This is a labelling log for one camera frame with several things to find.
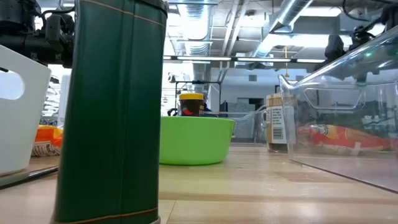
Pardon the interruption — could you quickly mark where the yellow hanging cord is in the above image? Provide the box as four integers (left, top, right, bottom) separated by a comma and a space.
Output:
284, 45, 290, 78

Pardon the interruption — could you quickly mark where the green plastic bowl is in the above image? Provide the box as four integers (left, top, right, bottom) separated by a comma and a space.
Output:
159, 116, 236, 166

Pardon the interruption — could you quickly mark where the orange chicken ramen pack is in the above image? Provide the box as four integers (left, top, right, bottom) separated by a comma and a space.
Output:
30, 124, 65, 157

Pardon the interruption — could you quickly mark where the white plastic handled bin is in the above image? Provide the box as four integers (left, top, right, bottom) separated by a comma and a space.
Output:
0, 44, 53, 177

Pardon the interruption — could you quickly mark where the yellow lid jar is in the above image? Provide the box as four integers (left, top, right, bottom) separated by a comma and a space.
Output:
178, 92, 205, 118

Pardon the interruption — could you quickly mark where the red ramen noodle pack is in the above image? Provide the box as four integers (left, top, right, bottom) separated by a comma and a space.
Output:
298, 123, 392, 156

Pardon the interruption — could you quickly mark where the dark green rectangular tin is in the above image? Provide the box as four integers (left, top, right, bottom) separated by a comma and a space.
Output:
49, 0, 169, 224

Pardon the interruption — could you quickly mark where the ceiling light rail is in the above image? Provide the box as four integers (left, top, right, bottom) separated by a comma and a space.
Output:
163, 55, 326, 64

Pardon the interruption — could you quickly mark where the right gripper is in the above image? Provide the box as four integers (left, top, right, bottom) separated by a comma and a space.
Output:
324, 24, 379, 63

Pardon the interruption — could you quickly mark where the large clear plastic bin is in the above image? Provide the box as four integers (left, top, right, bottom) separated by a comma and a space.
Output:
278, 26, 398, 194

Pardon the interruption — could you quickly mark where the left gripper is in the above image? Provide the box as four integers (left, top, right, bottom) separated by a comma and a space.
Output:
0, 14, 75, 68

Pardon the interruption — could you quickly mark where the silver spiral air duct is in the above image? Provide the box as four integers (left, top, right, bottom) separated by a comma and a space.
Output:
177, 0, 215, 94
248, 0, 315, 65

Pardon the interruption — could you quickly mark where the tan lid spice jar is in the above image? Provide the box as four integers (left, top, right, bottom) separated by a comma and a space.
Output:
266, 93, 293, 153

